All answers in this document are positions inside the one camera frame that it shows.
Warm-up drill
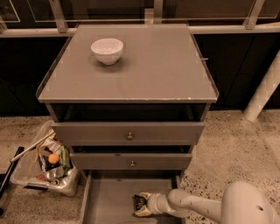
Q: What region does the clear plastic storage bin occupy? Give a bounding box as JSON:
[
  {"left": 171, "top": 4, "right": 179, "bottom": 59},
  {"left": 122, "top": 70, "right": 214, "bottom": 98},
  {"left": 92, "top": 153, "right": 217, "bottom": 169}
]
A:
[{"left": 11, "top": 121, "right": 80, "bottom": 196}]

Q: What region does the grey drawer cabinet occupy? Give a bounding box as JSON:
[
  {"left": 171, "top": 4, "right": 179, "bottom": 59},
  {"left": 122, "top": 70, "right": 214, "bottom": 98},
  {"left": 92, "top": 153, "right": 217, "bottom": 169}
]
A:
[{"left": 35, "top": 24, "right": 220, "bottom": 224}]

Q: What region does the black rxbar chocolate bar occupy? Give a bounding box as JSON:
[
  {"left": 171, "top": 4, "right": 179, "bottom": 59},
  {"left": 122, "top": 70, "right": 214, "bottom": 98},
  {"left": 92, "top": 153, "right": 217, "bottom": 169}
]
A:
[{"left": 134, "top": 195, "right": 147, "bottom": 212}]

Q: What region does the grey bottom drawer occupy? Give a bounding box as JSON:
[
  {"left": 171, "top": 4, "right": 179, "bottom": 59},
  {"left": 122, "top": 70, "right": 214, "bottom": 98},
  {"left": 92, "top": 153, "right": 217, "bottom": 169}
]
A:
[{"left": 79, "top": 171, "right": 185, "bottom": 224}]

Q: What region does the grey drawer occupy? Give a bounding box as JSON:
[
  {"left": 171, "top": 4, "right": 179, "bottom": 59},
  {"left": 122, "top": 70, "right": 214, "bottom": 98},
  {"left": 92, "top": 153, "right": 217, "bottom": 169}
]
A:
[
  {"left": 71, "top": 145, "right": 193, "bottom": 171},
  {"left": 52, "top": 122, "right": 205, "bottom": 146},
  {"left": 79, "top": 171, "right": 185, "bottom": 224}
]

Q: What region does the green snack bag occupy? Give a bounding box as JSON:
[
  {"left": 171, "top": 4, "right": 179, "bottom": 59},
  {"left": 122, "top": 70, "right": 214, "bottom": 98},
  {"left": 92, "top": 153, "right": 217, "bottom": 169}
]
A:
[{"left": 59, "top": 146, "right": 71, "bottom": 172}]

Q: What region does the black bar on floor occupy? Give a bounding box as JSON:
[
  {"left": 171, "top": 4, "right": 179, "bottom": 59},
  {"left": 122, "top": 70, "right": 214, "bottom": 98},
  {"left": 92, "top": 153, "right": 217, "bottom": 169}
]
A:
[{"left": 0, "top": 146, "right": 25, "bottom": 199}]

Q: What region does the silver can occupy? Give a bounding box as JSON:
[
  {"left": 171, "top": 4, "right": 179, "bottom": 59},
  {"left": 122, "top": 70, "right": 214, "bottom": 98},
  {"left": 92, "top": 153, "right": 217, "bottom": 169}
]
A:
[{"left": 45, "top": 171, "right": 57, "bottom": 182}]

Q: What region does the orange ball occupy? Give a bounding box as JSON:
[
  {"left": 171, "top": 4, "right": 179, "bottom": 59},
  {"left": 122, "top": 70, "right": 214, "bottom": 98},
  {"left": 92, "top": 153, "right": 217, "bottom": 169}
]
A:
[{"left": 48, "top": 154, "right": 60, "bottom": 165}]

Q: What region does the metal railing frame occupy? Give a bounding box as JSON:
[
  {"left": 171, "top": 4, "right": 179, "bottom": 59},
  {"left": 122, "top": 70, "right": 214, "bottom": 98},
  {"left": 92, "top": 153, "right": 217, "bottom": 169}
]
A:
[{"left": 0, "top": 0, "right": 280, "bottom": 38}]

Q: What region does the white stick in bin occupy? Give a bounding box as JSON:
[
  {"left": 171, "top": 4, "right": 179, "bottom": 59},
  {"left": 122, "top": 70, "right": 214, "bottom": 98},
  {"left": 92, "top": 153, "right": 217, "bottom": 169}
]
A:
[{"left": 10, "top": 130, "right": 54, "bottom": 163}]

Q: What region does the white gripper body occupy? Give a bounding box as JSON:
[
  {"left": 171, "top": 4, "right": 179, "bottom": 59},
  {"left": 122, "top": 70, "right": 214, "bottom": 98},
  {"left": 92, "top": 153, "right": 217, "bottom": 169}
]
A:
[{"left": 147, "top": 193, "right": 169, "bottom": 214}]

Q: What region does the white ceramic bowl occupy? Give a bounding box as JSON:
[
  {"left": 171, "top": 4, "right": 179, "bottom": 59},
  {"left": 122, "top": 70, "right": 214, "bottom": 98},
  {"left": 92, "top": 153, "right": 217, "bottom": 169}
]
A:
[{"left": 91, "top": 38, "right": 123, "bottom": 65}]

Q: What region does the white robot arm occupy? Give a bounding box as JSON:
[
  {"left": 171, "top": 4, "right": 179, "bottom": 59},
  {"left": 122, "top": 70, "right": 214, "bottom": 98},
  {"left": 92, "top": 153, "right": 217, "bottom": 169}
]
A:
[{"left": 135, "top": 56, "right": 280, "bottom": 224}]

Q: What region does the grey middle drawer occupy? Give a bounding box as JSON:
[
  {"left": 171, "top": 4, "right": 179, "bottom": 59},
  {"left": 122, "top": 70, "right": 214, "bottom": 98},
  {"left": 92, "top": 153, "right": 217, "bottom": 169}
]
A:
[{"left": 71, "top": 145, "right": 193, "bottom": 171}]

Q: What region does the grey top drawer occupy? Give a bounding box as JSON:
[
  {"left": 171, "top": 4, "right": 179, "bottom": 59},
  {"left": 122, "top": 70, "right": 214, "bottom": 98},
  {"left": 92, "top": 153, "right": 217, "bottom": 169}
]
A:
[{"left": 52, "top": 122, "right": 205, "bottom": 146}]

